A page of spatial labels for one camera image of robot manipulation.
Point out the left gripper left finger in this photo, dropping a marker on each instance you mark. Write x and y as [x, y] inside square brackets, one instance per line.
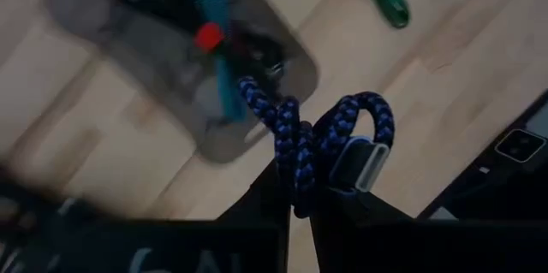
[171, 247]

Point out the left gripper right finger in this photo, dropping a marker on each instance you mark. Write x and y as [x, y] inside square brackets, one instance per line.
[428, 247]

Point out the translucent grey plastic bin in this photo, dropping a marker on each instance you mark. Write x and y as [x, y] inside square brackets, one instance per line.
[145, 55]

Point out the black device at right edge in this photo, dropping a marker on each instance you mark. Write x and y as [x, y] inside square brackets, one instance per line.
[505, 179]

